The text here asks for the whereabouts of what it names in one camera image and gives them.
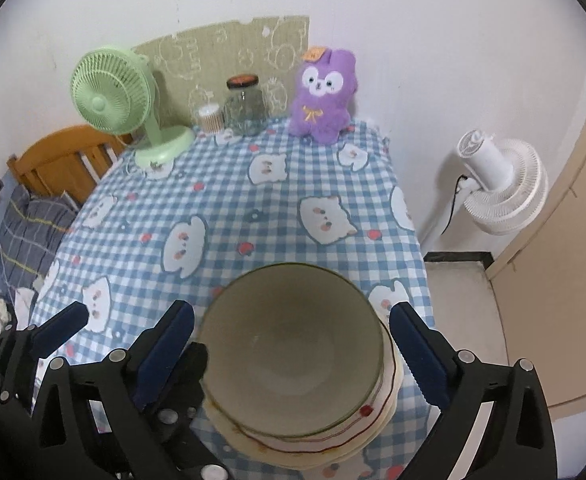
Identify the white garment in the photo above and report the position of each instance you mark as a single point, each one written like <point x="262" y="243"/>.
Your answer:
<point x="23" y="302"/>

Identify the green desk fan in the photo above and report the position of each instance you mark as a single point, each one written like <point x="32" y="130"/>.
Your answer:
<point x="103" y="105"/>

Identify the yellow floral plate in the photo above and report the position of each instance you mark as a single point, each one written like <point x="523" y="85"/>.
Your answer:
<point x="318" y="464"/>

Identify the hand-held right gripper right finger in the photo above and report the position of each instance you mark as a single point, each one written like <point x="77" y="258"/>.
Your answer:
<point x="420" y="355"/>

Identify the wooden bed headboard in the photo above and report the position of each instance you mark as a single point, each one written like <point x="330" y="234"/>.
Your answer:
<point x="53" y="155"/>

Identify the green patterned wall mat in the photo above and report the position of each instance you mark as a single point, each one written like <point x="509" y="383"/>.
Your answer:
<point x="198" y="55"/>

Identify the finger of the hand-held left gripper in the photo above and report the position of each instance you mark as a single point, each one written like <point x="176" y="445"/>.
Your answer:
<point x="183" y="435"/>
<point x="60" y="330"/>

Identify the white standing fan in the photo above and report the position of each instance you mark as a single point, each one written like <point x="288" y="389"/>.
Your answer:
<point x="503" y="175"/>

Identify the cotton swab container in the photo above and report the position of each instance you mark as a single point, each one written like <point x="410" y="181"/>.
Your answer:
<point x="210" y="120"/>

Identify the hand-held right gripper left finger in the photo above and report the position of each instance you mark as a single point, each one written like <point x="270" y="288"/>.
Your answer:
<point x="165" y="355"/>

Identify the glass jar with dark lid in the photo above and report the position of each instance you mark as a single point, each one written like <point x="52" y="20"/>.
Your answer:
<point x="243" y="110"/>

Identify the cream ceramic bowl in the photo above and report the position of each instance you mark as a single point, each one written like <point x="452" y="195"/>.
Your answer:
<point x="293" y="360"/>

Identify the blue checkered tablecloth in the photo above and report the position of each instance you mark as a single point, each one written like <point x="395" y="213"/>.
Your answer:
<point x="223" y="195"/>

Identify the purple plush toy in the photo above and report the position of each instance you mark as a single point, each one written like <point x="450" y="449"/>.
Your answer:
<point x="323" y="110"/>

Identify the grey plaid pillow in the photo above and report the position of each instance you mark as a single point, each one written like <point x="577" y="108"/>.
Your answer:
<point x="28" y="230"/>

